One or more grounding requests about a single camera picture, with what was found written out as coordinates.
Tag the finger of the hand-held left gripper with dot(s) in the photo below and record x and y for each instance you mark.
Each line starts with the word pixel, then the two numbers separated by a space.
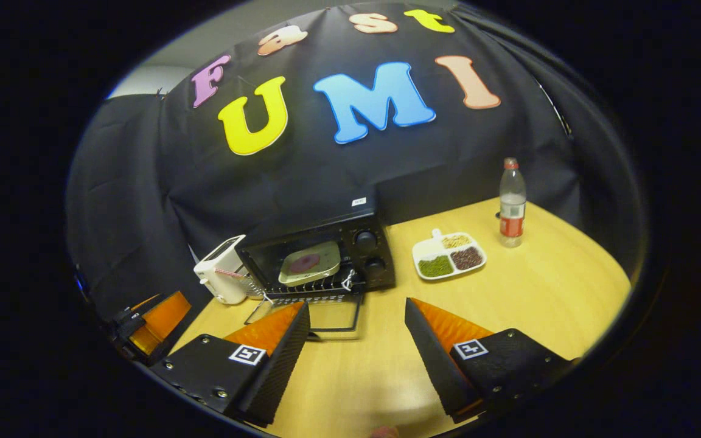
pixel 124 325
pixel 165 319

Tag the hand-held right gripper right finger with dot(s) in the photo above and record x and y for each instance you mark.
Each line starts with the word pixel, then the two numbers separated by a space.
pixel 432 365

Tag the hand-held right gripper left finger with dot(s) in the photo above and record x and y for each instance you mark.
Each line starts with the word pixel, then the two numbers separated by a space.
pixel 277 371

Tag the pink ham slice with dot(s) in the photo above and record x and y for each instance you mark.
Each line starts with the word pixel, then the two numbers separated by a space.
pixel 305 263

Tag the cream square plate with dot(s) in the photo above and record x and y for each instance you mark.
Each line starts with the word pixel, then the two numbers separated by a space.
pixel 323 261

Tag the black electric oven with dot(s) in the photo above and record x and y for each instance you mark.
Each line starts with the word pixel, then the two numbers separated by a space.
pixel 369 255

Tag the white toaster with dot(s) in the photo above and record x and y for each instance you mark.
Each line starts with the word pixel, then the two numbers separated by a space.
pixel 219 271

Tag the white divided dish with beans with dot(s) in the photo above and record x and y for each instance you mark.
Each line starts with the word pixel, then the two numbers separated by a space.
pixel 448 258

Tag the clear bottle with red label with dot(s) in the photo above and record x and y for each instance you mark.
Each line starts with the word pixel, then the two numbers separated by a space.
pixel 512 213

